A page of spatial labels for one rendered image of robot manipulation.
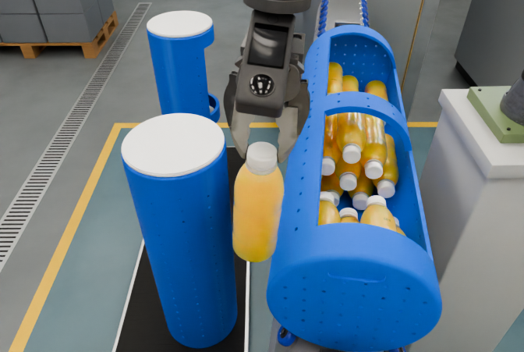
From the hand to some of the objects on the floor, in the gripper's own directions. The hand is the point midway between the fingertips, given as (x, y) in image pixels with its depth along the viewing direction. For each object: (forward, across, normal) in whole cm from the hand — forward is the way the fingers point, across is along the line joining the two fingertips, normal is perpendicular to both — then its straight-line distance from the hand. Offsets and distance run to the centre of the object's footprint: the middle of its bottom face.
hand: (262, 155), depth 54 cm
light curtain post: (+130, -63, -144) cm, 204 cm away
